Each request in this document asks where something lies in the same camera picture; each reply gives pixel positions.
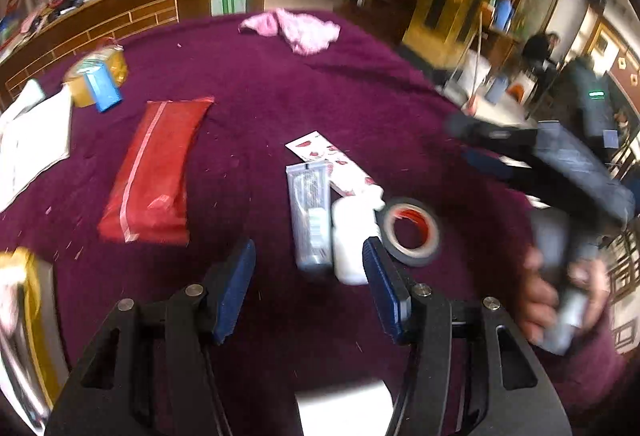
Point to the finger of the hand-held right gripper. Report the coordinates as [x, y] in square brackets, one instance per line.
[492, 166]
[490, 131]

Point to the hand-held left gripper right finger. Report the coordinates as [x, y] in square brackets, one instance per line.
[385, 288]

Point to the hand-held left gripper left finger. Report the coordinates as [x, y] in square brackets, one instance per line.
[235, 288]

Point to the white plastic bottle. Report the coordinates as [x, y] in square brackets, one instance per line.
[352, 241]

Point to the grey tube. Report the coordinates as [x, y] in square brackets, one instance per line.
[310, 216]

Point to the person's right hand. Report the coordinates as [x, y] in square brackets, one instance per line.
[537, 301]

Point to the black tape roll red core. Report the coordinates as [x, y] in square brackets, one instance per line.
[430, 236]

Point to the red foil packet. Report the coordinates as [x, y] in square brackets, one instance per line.
[150, 166]

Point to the maroon velvet tablecloth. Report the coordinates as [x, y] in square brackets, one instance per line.
[250, 91]

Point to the pink cloth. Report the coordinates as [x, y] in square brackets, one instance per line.
[300, 31]

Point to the blue battery pack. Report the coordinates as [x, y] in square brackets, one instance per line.
[102, 89]

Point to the white notebook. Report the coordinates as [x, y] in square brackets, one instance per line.
[35, 141]

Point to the yellow packing tape roll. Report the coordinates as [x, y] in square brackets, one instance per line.
[75, 84]

